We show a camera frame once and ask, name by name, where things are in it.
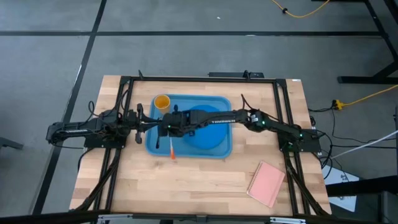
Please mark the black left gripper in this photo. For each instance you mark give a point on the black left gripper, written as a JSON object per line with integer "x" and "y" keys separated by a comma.
{"x": 139, "y": 124}

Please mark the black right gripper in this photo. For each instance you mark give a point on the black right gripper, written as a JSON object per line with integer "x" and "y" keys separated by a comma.
{"x": 177, "y": 123}

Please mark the blue round plate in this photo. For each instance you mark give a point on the blue round plate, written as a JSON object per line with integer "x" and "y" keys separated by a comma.
{"x": 205, "y": 140}

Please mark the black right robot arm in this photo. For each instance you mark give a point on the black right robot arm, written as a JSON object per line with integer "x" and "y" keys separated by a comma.
{"x": 217, "y": 117}

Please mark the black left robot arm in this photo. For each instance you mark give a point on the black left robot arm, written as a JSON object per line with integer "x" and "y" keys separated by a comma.
{"x": 77, "y": 127}

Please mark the yellow plastic cup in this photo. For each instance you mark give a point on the yellow plastic cup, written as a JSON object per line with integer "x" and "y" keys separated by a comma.
{"x": 162, "y": 102}

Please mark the light blue plastic tray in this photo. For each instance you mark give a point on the light blue plastic tray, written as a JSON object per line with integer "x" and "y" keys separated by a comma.
{"x": 186, "y": 149}

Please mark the pink spiral notebook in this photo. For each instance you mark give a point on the pink spiral notebook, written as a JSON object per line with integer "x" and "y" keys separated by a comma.
{"x": 265, "y": 183}

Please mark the small white table label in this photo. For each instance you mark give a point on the small white table label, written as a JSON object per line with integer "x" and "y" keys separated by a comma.
{"x": 296, "y": 80}

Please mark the black front beam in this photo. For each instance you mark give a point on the black front beam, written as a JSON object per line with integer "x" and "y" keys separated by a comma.
{"x": 46, "y": 217}

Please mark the grey floor foot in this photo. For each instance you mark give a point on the grey floor foot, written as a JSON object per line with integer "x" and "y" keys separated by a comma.
{"x": 9, "y": 143}

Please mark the yellow power tap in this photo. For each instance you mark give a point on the yellow power tap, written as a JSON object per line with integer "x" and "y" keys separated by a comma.
{"x": 338, "y": 104}

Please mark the white paper sheet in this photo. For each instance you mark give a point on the white paper sheet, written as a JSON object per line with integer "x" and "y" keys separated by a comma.
{"x": 337, "y": 177}

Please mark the black furniture piece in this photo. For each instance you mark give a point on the black furniture piece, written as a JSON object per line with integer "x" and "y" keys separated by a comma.
{"x": 360, "y": 186}

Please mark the black metal table legs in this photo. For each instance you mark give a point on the black metal table legs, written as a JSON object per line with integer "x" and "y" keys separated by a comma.
{"x": 367, "y": 80}

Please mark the black aluminium table frame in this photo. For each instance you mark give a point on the black aluminium table frame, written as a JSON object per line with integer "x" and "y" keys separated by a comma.
{"x": 202, "y": 79}

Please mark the black bar camera mount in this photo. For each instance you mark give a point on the black bar camera mount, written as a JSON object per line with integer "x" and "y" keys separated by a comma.
{"x": 230, "y": 74}

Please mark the silver metal bracket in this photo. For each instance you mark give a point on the silver metal bracket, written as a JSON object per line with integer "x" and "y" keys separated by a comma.
{"x": 287, "y": 220}
{"x": 115, "y": 216}

